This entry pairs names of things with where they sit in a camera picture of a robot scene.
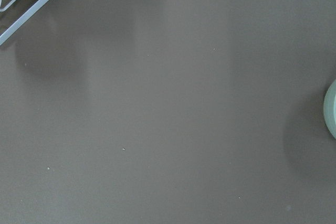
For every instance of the green bowl on table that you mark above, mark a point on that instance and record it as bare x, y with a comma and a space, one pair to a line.
329, 109

